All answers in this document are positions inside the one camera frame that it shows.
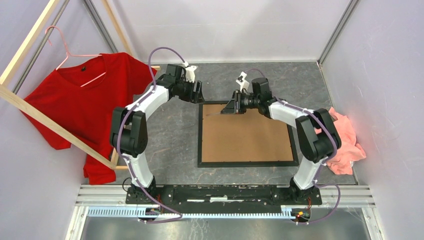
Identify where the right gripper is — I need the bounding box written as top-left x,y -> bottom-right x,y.
221,89 -> 260,115

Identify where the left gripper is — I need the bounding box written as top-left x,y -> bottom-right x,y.
176,77 -> 206,105

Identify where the black picture frame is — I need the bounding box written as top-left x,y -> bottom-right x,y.
197,101 -> 300,168

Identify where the yellow handled screwdriver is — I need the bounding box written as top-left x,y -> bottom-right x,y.
205,112 -> 221,117

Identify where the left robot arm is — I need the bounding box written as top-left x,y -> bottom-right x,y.
109,64 -> 204,204

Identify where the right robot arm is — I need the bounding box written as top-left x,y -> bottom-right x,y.
221,75 -> 342,204

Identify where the red t-shirt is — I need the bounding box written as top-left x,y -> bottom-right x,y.
21,52 -> 158,186

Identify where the pink cloth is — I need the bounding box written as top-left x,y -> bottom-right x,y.
326,107 -> 367,175

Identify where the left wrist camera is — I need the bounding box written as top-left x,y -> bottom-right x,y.
184,65 -> 198,83

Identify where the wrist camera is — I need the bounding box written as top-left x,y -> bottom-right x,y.
184,65 -> 198,83
236,71 -> 250,92

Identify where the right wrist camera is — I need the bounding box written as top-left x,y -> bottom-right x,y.
236,71 -> 250,92

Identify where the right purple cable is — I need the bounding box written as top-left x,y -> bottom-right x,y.
246,68 -> 342,225

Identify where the purple cable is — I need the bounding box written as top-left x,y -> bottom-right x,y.
246,68 -> 342,225
116,46 -> 190,225

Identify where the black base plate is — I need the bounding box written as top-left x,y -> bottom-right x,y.
125,184 -> 323,215

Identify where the wooden rack frame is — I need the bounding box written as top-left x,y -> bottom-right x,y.
0,0 -> 162,172

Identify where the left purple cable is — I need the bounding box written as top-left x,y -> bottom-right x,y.
116,46 -> 190,225

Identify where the white cable duct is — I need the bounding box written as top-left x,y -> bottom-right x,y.
87,206 -> 295,220

